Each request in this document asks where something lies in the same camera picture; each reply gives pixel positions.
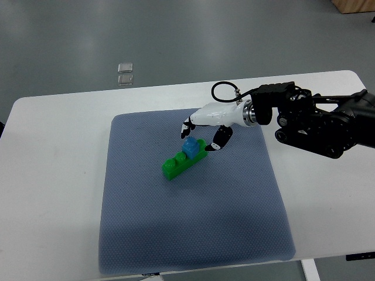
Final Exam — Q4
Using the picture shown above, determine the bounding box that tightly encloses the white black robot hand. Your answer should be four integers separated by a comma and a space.
180, 100, 257, 151

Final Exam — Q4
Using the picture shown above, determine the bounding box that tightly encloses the upper metal floor plate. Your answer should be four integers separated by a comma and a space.
118, 62, 133, 73

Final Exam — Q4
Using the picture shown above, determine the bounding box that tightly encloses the dark object at left edge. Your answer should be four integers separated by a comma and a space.
0, 122, 5, 138

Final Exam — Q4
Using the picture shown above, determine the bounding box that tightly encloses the green four-stud toy block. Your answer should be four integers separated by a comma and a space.
162, 139, 208, 180

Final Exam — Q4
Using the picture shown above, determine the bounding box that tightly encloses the metal floor plate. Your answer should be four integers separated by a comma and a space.
118, 62, 133, 73
118, 74, 134, 86

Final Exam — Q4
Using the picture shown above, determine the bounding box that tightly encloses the blue toy block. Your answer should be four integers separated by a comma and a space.
182, 136, 199, 160

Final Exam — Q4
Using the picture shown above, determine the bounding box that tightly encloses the lower metal floor plate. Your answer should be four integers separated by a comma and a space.
118, 74, 134, 86

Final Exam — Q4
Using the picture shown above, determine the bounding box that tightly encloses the white table leg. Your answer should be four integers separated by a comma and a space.
301, 259, 321, 281

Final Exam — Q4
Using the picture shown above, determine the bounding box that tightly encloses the black table control panel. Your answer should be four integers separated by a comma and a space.
346, 252, 375, 261

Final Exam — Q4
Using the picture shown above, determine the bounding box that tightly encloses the wooden box corner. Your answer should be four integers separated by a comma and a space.
331, 0, 374, 14

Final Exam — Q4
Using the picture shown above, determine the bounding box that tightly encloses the blue-grey textured mat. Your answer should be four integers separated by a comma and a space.
98, 109, 295, 275

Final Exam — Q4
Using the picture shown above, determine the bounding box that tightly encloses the black cable loop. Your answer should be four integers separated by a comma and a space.
211, 81, 255, 104

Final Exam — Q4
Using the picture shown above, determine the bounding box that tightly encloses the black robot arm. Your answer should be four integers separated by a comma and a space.
250, 82, 374, 159

